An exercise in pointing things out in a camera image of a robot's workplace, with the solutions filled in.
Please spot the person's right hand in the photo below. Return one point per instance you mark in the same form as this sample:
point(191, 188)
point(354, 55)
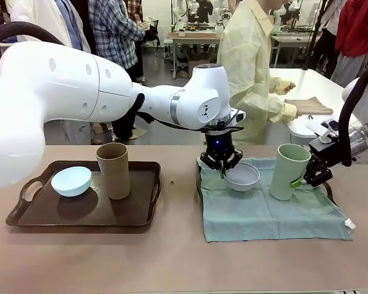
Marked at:
point(298, 113)

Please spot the flat cardboard piece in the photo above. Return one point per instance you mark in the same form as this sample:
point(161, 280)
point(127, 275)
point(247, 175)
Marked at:
point(140, 132)

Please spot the pale grey bowl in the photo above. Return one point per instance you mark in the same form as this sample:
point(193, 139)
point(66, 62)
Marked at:
point(243, 182)

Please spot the wooden top workbench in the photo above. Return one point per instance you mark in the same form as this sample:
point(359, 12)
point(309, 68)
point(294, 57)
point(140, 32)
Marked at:
point(196, 35)

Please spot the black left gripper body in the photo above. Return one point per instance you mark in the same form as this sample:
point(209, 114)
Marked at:
point(219, 147)

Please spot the grey metal workbench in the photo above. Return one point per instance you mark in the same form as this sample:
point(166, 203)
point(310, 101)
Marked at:
point(291, 39)

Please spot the tall pale green cup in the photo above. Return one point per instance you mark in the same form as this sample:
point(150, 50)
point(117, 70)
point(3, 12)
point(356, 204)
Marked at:
point(286, 174)

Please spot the person in plaid shirt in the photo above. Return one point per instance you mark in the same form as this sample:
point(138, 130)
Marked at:
point(116, 36)

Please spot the white rounded table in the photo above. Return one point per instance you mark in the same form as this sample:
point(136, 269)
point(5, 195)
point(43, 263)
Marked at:
point(297, 76)

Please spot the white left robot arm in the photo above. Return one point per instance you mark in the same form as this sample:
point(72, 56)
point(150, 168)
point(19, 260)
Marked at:
point(79, 85)

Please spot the person in white top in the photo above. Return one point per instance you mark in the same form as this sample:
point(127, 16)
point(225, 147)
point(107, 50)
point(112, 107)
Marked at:
point(328, 39)

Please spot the person's left hand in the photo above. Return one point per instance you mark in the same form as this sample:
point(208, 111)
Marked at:
point(289, 86)

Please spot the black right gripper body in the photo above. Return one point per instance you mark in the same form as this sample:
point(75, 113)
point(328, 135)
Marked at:
point(325, 153)

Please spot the tall tan cup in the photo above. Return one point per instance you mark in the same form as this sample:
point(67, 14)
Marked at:
point(116, 174)

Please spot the green cloth mat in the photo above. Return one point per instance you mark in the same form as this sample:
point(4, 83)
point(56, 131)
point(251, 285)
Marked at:
point(263, 217)

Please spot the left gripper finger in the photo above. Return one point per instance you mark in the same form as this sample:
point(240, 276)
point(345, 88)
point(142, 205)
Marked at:
point(210, 160)
point(235, 159)

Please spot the person's left forearm yellow sleeve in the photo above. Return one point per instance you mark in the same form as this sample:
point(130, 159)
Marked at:
point(277, 85)

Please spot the person's right forearm yellow sleeve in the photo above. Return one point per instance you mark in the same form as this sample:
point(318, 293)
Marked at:
point(279, 111)

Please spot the slanted black pole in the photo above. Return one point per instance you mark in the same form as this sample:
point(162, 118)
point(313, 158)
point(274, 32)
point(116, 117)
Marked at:
point(312, 36)

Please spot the light blue bowl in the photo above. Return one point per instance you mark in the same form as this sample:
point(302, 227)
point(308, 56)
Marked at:
point(69, 185)

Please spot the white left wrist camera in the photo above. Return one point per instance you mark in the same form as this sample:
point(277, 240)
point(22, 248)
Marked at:
point(239, 116)

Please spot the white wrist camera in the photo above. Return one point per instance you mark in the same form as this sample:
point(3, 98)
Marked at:
point(325, 128)
point(239, 116)

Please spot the person in yellow gown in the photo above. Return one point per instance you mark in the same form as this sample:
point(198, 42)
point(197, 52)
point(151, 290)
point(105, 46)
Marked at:
point(245, 61)

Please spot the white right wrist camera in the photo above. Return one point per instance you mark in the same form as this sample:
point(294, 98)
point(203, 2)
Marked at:
point(325, 128)

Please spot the person in white shirt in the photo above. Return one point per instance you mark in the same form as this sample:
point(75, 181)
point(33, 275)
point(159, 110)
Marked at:
point(70, 24)

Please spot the person in red jacket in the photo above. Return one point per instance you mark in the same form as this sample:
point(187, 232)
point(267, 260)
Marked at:
point(358, 30)

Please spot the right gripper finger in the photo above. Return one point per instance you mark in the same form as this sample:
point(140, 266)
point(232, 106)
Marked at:
point(311, 165)
point(319, 177)

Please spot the beige cloth mat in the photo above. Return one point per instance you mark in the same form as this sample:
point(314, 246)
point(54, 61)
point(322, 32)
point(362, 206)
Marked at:
point(309, 105)

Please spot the dark brown plastic tray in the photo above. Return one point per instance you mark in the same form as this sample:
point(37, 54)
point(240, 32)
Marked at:
point(79, 214)
point(199, 183)

